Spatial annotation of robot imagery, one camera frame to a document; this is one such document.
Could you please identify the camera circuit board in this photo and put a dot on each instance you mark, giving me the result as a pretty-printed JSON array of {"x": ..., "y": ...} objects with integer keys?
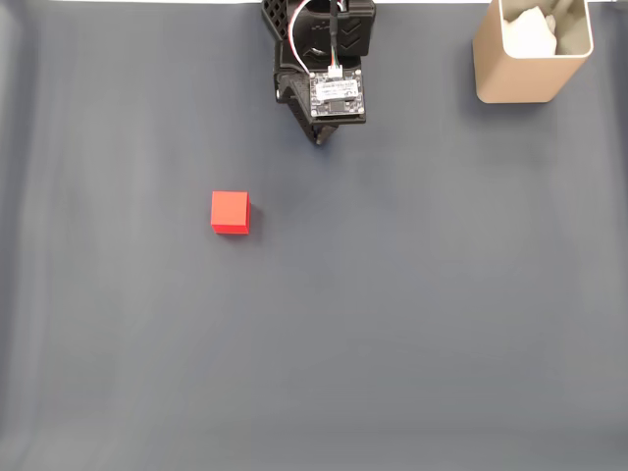
[{"x": 337, "y": 93}]

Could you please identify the white crumpled cloth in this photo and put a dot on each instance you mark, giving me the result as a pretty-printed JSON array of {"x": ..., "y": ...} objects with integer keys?
[{"x": 530, "y": 34}]

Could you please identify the beige rounded box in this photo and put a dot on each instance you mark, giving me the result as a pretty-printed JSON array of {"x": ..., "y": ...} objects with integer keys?
[{"x": 520, "y": 78}]

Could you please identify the red cube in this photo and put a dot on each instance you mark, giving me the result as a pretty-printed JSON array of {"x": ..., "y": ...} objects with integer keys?
[{"x": 229, "y": 211}]

